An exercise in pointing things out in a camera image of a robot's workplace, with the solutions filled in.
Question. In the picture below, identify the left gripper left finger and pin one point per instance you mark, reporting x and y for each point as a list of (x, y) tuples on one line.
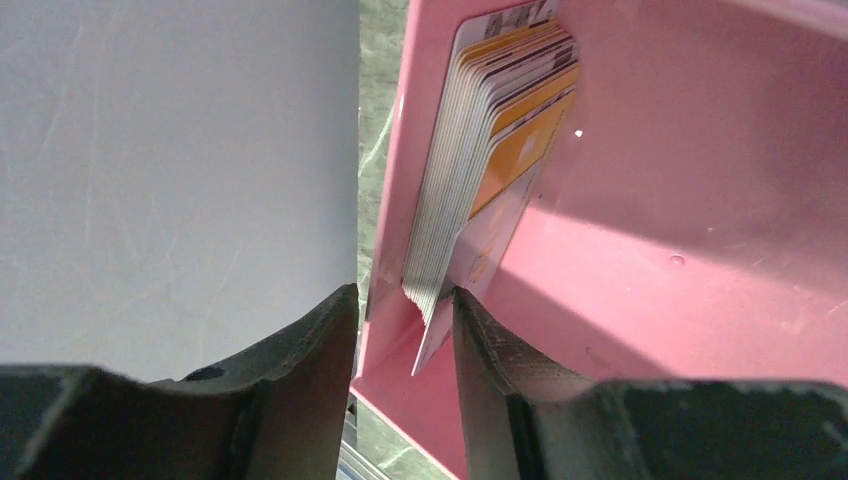
[(275, 410)]

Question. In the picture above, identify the pink plastic bin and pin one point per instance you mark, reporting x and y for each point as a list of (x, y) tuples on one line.
[(689, 221)]

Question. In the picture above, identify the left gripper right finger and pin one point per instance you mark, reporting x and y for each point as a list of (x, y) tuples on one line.
[(525, 416)]

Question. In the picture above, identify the white credit card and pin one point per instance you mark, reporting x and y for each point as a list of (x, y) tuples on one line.
[(481, 246)]

